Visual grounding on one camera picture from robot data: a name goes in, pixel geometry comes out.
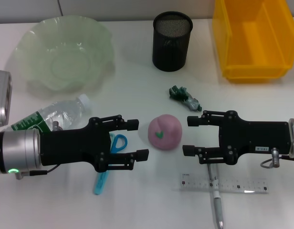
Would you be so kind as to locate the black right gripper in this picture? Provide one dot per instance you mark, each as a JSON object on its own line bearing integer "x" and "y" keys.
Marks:
{"x": 256, "y": 138}

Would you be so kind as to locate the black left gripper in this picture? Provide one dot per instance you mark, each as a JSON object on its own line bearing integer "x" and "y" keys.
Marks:
{"x": 70, "y": 145}

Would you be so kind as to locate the pink toy peach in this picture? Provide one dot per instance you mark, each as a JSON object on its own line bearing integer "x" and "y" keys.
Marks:
{"x": 164, "y": 132}

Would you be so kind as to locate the green plastic wrapper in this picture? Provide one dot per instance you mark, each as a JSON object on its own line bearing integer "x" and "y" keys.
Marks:
{"x": 182, "y": 96}

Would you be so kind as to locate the clear green-label water bottle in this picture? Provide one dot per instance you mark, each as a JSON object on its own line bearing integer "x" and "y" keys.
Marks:
{"x": 58, "y": 114}

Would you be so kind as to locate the blue capped scissors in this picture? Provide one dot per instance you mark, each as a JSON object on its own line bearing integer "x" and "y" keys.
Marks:
{"x": 118, "y": 143}

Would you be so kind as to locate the transparent plastic ruler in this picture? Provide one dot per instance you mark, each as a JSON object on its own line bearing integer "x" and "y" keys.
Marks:
{"x": 237, "y": 184}

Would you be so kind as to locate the silver white pen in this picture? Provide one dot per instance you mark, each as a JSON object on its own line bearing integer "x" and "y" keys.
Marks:
{"x": 217, "y": 202}

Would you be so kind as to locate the black mesh pen holder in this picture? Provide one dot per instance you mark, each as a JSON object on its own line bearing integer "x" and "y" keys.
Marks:
{"x": 172, "y": 47}

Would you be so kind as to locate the green wavy glass fruit plate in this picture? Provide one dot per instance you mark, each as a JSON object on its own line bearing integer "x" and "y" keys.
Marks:
{"x": 66, "y": 52}

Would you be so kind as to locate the yellow plastic bin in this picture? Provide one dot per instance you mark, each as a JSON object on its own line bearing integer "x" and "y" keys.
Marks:
{"x": 254, "y": 43}

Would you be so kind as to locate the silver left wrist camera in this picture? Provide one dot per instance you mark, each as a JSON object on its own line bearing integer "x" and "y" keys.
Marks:
{"x": 2, "y": 97}

